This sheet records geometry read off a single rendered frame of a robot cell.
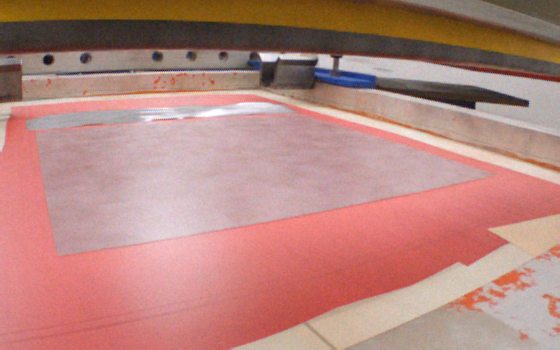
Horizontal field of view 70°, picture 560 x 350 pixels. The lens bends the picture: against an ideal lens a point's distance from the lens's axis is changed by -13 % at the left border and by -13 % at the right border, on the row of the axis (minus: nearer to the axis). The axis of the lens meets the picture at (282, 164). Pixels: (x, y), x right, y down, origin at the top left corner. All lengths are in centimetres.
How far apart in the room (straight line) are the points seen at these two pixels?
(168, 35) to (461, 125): 41
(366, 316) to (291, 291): 3
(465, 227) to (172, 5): 20
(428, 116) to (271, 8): 40
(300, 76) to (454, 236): 51
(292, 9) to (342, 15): 3
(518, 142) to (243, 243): 34
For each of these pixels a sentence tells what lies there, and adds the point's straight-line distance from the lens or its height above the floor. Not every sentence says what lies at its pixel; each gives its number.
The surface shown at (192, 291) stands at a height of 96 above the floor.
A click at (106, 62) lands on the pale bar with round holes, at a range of 85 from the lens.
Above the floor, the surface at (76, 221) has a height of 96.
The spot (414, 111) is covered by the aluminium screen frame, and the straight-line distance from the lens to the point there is 58.
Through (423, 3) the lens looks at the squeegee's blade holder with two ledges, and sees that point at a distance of 21.
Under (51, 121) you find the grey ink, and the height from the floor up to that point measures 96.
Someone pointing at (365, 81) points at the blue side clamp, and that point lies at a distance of 68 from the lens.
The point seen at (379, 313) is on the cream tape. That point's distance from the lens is 18.
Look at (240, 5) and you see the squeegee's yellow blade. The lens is 18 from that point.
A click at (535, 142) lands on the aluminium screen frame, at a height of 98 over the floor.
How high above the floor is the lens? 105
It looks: 15 degrees down
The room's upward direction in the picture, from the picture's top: 3 degrees clockwise
